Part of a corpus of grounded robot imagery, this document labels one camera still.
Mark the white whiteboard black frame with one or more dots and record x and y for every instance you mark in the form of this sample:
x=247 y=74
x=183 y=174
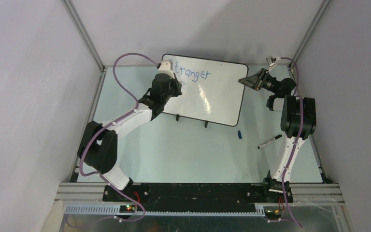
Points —
x=211 y=90

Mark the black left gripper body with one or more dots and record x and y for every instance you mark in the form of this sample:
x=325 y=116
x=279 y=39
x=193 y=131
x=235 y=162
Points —
x=174 y=91

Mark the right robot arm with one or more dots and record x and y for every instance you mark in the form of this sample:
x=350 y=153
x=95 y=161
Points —
x=298 y=122

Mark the grey cable duct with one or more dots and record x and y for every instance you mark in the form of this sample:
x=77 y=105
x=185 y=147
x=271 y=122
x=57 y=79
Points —
x=117 y=210

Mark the black marker pen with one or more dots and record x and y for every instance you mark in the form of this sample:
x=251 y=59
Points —
x=271 y=140

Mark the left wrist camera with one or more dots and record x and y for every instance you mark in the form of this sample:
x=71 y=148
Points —
x=165 y=67

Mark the wire whiteboard stand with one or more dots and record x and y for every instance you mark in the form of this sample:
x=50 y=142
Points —
x=188 y=119

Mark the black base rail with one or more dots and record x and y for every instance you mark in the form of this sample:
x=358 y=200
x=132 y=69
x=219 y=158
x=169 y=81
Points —
x=200 y=197

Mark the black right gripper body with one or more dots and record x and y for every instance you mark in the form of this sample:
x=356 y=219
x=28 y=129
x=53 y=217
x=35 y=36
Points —
x=266 y=79

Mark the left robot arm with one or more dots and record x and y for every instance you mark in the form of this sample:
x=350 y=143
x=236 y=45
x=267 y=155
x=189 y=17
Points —
x=98 y=147

